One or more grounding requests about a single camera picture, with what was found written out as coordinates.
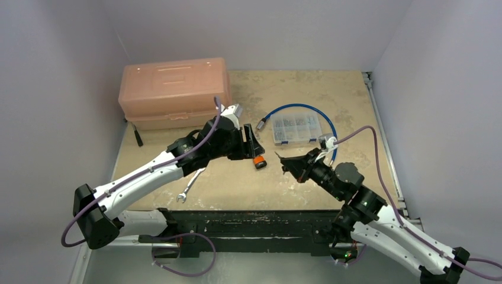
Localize orange plastic toolbox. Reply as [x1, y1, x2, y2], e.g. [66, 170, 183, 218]
[118, 57, 232, 130]

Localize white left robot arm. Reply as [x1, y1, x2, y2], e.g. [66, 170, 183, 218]
[72, 116, 265, 249]

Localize clear plastic screw organizer box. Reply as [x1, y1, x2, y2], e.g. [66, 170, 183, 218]
[268, 111, 322, 146]

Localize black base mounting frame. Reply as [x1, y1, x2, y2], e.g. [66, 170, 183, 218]
[139, 209, 364, 262]

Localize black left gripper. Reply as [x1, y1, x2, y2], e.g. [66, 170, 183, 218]
[210, 124, 263, 160]

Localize black-handled tool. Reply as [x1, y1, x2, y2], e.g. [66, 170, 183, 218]
[131, 122, 144, 147]

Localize silver open-end wrench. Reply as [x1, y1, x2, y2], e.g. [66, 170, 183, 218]
[176, 168, 206, 203]

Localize black-headed key bunch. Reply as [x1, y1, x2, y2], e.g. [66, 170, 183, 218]
[279, 158, 289, 175]

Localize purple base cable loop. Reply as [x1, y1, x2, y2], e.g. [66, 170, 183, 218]
[151, 231, 218, 277]

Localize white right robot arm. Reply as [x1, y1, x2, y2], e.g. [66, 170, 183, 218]
[279, 149, 470, 283]

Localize blue cable lock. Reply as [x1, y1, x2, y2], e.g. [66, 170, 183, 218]
[256, 103, 337, 141]

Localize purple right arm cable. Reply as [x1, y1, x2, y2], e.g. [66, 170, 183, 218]
[335, 125, 502, 282]

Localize orange black padlock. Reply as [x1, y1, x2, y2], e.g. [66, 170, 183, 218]
[253, 156, 268, 170]

